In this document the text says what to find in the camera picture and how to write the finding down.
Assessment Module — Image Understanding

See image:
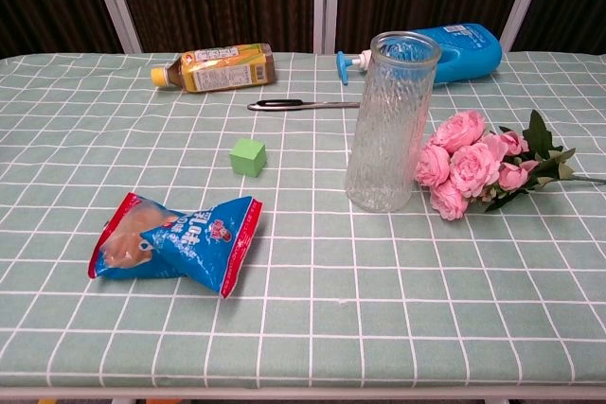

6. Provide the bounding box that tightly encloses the green checked tablecloth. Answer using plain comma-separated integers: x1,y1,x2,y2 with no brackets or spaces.
0,51,606,389

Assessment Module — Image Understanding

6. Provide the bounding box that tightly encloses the blue pump detergent bottle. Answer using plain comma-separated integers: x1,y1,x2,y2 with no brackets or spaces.
335,22,503,87

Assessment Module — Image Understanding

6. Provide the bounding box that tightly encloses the clear drinking glass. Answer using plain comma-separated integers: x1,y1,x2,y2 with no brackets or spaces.
344,30,442,214

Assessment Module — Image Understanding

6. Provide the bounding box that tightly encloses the steel ladle black handle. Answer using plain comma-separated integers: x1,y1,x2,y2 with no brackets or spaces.
246,98,362,113

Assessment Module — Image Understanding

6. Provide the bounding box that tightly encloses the blue red snack bag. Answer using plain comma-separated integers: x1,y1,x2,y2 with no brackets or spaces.
88,192,264,300

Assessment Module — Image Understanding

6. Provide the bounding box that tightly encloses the yellow label tea bottle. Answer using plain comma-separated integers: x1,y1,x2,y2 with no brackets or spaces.
150,43,276,94

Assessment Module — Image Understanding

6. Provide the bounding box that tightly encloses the green cube block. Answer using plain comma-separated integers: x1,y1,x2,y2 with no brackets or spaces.
228,137,268,180

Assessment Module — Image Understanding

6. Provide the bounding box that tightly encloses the pink rose bouquet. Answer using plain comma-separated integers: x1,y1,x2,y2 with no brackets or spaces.
414,109,606,221

